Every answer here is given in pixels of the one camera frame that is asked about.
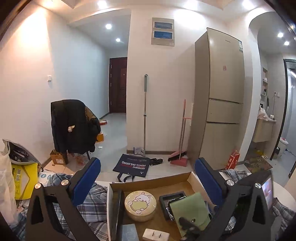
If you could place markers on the white power adapter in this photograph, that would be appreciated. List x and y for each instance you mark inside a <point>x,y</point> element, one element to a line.
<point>155,235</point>

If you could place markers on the teal small box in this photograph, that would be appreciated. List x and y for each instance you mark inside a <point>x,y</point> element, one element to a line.
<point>129,233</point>

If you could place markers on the beige refrigerator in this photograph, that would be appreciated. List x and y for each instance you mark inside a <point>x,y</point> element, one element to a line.
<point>218,98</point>

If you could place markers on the black jacket on chair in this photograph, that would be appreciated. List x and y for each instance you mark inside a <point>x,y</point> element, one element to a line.
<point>74,126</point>

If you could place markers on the grey bag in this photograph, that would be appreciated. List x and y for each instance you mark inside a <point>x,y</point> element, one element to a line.
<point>18,154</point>

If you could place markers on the pink dustpan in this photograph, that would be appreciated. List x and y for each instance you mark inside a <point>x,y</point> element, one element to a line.
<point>178,158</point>

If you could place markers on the red box on floor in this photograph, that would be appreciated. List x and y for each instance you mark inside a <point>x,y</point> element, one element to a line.
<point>233,159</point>

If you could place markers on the cardboard tray box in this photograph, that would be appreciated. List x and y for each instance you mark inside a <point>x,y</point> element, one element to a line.
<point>189,183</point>

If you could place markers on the dark red door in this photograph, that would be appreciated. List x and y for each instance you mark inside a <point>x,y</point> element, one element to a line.
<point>117,84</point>

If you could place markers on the black square frame box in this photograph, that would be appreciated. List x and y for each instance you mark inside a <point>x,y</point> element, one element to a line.
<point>166,201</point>

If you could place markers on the blue plaid blanket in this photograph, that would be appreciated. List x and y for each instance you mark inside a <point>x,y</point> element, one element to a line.
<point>94,210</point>

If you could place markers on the yellow box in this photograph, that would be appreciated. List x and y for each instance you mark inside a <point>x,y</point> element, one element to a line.
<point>25,179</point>

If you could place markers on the green felt pouch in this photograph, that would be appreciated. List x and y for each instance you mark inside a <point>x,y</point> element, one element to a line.
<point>192,208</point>

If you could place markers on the grey handled mop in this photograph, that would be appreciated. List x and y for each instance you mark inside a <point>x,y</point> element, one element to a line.
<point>142,151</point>

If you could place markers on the bathroom vanity cabinet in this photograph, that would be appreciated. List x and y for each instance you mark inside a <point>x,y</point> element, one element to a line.
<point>263,131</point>

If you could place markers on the navy tote bag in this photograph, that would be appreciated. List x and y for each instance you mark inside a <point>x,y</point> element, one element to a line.
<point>130,166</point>

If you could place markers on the small cardboard box on floor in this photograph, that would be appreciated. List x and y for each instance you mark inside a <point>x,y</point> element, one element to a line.
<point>58,158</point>

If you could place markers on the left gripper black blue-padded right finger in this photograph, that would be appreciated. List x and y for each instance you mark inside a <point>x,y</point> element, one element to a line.
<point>214,184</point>

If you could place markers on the white plastic bag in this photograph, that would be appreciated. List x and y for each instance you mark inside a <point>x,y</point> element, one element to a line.
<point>8,202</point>

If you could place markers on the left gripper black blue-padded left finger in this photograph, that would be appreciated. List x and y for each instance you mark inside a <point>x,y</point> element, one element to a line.
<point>42,221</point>

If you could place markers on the round cream tin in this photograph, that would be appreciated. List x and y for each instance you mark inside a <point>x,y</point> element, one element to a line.
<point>140,206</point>

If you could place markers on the black tablet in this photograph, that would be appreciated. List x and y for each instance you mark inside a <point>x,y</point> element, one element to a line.
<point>118,209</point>

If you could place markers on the grey electrical panel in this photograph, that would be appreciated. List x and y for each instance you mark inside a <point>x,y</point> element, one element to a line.
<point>163,32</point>

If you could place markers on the pink broom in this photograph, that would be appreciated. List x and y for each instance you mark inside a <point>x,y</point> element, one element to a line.
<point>183,128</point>

